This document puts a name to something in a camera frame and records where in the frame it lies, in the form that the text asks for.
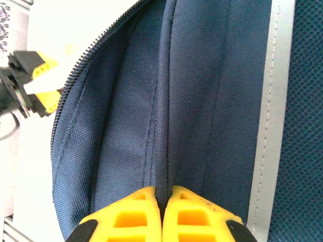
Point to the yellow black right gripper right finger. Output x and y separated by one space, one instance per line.
194 221

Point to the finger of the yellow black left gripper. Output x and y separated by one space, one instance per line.
46 66
49 99

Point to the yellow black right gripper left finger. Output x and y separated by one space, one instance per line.
131 221

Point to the navy blue student backpack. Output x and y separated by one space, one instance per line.
189 100

